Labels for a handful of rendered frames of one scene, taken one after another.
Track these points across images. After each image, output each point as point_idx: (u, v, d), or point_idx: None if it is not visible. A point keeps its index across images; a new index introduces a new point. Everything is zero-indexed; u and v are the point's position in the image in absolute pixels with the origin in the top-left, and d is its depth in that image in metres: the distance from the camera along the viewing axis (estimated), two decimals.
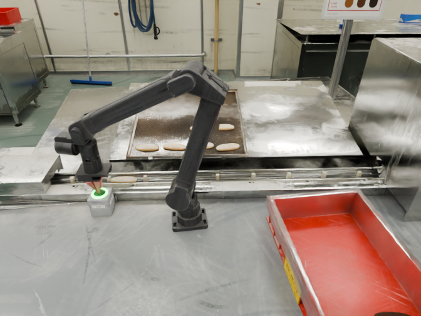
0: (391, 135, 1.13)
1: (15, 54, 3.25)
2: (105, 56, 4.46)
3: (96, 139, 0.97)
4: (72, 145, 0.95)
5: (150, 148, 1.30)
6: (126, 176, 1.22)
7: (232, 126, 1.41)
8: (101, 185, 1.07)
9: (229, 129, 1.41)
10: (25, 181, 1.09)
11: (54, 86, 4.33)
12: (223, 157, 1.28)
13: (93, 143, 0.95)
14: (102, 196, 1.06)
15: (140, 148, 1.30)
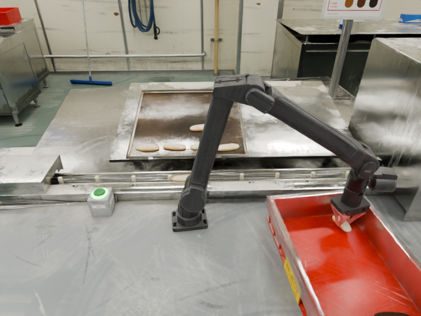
0: (391, 135, 1.13)
1: (15, 54, 3.25)
2: (105, 56, 4.46)
3: (354, 177, 0.89)
4: None
5: (150, 148, 1.30)
6: (187, 175, 1.23)
7: (346, 227, 1.00)
8: (349, 215, 1.03)
9: (340, 227, 1.01)
10: (25, 181, 1.09)
11: (54, 86, 4.33)
12: (223, 157, 1.28)
13: (349, 172, 0.92)
14: (102, 196, 1.06)
15: (140, 148, 1.30)
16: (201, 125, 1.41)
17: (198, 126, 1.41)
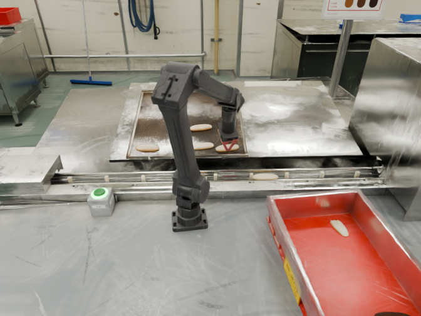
0: (391, 135, 1.13)
1: (15, 54, 3.25)
2: (105, 56, 4.46)
3: (232, 111, 1.16)
4: None
5: (150, 148, 1.30)
6: (267, 173, 1.23)
7: (344, 232, 1.01)
8: None
9: (337, 232, 1.02)
10: (25, 181, 1.09)
11: (54, 86, 4.33)
12: (223, 157, 1.28)
13: (225, 111, 1.16)
14: (102, 196, 1.06)
15: (141, 149, 1.30)
16: (201, 125, 1.41)
17: (198, 126, 1.41)
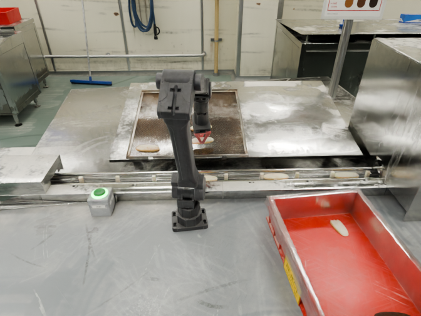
0: (391, 135, 1.13)
1: (15, 54, 3.25)
2: (105, 56, 4.46)
3: (205, 101, 1.15)
4: None
5: (151, 148, 1.30)
6: (347, 172, 1.24)
7: (344, 232, 1.01)
8: (204, 140, 1.27)
9: (337, 232, 1.02)
10: (25, 181, 1.09)
11: (54, 86, 4.33)
12: (223, 157, 1.28)
13: (198, 101, 1.14)
14: (102, 196, 1.06)
15: (141, 149, 1.30)
16: None
17: None
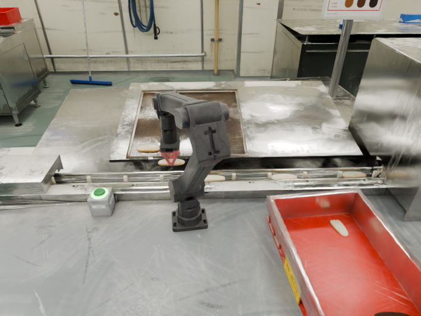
0: (391, 135, 1.13)
1: (15, 54, 3.25)
2: (105, 56, 4.46)
3: (174, 115, 1.05)
4: None
5: (151, 148, 1.30)
6: None
7: (344, 232, 1.01)
8: (173, 162, 1.15)
9: (337, 232, 1.02)
10: (25, 181, 1.09)
11: (54, 86, 4.33)
12: None
13: (167, 117, 1.04)
14: (102, 196, 1.06)
15: (141, 149, 1.30)
16: (172, 159, 1.18)
17: None
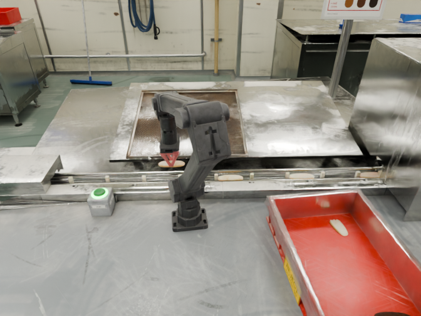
0: (391, 135, 1.13)
1: (15, 54, 3.25)
2: (105, 56, 4.46)
3: (174, 116, 1.05)
4: None
5: (175, 163, 1.17)
6: None
7: (343, 232, 1.01)
8: (173, 162, 1.14)
9: (337, 232, 1.02)
10: (25, 181, 1.09)
11: (54, 86, 4.33)
12: None
13: (167, 118, 1.04)
14: (102, 196, 1.06)
15: (165, 165, 1.16)
16: (231, 175, 1.22)
17: (227, 176, 1.22)
